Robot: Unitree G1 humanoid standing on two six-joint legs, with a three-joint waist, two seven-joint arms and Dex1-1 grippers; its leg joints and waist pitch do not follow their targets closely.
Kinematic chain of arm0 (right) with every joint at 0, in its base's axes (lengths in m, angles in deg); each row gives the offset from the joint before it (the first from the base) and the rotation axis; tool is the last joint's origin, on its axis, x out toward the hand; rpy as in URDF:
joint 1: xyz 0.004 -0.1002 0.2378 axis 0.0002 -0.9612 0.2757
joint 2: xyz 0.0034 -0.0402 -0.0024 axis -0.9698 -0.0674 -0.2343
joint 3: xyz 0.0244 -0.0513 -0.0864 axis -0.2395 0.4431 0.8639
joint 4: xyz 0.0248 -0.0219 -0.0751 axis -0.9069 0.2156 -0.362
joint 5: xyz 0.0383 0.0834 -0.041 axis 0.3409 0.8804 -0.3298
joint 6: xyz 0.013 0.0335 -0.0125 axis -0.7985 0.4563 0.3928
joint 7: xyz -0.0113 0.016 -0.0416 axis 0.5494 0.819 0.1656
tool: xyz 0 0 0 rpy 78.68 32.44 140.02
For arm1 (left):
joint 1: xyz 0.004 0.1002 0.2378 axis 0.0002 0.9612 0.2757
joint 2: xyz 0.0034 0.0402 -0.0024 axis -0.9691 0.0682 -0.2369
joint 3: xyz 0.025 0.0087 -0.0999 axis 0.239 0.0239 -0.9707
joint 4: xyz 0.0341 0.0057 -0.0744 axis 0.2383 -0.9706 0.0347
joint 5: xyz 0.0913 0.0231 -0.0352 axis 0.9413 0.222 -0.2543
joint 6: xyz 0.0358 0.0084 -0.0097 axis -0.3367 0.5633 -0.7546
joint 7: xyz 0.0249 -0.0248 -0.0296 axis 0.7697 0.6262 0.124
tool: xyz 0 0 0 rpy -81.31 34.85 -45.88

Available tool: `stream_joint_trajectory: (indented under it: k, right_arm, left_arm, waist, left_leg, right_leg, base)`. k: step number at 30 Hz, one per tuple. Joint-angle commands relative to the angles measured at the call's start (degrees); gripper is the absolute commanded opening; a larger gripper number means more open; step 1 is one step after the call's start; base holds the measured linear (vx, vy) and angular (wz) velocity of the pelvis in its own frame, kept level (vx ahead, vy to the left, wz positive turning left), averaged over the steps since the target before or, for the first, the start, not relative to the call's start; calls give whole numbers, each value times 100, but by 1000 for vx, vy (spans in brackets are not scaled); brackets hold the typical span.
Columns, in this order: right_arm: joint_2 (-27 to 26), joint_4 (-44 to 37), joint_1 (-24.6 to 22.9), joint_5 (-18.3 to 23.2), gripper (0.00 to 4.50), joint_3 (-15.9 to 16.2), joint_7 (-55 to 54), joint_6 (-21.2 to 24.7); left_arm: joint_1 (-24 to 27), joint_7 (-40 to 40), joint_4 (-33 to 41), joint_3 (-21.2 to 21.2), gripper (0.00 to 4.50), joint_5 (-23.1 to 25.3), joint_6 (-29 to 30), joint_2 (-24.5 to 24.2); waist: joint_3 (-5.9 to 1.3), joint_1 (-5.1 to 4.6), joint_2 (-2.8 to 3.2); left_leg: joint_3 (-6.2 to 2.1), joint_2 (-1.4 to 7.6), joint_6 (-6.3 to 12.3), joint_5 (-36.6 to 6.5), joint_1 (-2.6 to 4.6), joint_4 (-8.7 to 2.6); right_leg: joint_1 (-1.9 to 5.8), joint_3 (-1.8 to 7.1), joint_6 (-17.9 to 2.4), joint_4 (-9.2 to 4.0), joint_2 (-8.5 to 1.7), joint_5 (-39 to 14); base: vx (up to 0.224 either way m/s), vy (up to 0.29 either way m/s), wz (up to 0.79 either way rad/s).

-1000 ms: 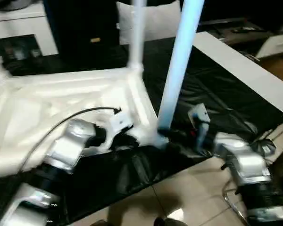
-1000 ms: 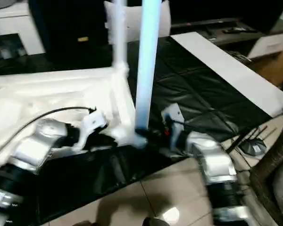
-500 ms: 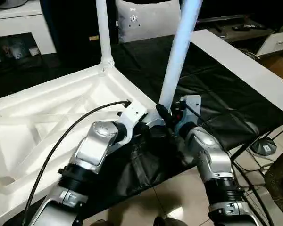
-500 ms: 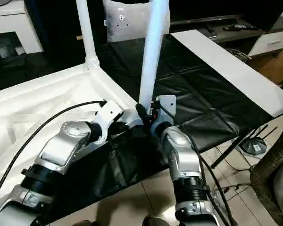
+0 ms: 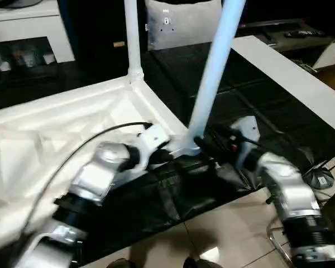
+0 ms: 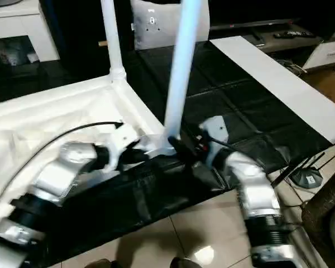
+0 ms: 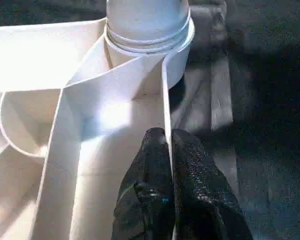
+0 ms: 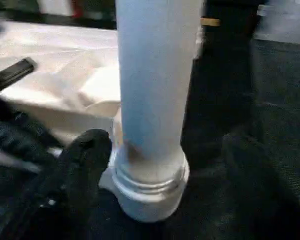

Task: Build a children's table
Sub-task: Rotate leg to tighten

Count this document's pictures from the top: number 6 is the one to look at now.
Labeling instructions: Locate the dark low tv stand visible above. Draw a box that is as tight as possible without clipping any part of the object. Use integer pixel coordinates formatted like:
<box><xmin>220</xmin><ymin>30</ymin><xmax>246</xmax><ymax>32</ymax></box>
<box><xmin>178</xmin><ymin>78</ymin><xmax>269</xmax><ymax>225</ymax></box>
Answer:
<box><xmin>209</xmin><ymin>18</ymin><xmax>335</xmax><ymax>54</ymax></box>

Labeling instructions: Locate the black work mat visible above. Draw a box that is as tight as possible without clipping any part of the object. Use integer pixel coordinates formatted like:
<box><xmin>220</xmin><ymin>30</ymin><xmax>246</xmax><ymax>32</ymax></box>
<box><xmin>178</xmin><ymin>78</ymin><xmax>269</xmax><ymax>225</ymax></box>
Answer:
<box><xmin>0</xmin><ymin>45</ymin><xmax>335</xmax><ymax>263</ymax></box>

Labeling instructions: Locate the white plastic table top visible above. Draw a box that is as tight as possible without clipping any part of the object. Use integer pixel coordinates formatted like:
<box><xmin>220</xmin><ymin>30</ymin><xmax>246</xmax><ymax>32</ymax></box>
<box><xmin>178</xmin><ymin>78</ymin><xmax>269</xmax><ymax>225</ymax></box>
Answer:
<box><xmin>0</xmin><ymin>75</ymin><xmax>179</xmax><ymax>224</ymax></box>

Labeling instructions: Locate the brown cardboard box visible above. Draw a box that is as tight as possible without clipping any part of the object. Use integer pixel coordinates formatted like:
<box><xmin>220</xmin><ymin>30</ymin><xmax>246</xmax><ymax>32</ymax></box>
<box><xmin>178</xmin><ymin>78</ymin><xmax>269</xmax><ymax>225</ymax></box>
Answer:
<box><xmin>306</xmin><ymin>60</ymin><xmax>335</xmax><ymax>107</ymax></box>

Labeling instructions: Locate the black remote control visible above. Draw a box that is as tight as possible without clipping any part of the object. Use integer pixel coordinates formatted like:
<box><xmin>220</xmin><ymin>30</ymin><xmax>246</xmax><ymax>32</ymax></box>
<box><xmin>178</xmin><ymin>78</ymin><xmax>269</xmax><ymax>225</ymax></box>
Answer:
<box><xmin>274</xmin><ymin>30</ymin><xmax>317</xmax><ymax>40</ymax></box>

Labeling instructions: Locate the black wifi router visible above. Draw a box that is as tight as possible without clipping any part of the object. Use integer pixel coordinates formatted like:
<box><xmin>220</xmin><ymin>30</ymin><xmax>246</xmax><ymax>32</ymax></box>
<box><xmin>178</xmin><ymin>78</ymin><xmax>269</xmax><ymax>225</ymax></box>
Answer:
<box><xmin>289</xmin><ymin>152</ymin><xmax>328</xmax><ymax>188</ymax></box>

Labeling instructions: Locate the white cabinet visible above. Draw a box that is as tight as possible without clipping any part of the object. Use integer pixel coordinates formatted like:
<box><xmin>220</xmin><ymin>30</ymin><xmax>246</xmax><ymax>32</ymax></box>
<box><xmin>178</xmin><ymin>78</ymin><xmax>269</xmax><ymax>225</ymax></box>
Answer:
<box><xmin>0</xmin><ymin>0</ymin><xmax>61</xmax><ymax>65</ymax></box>

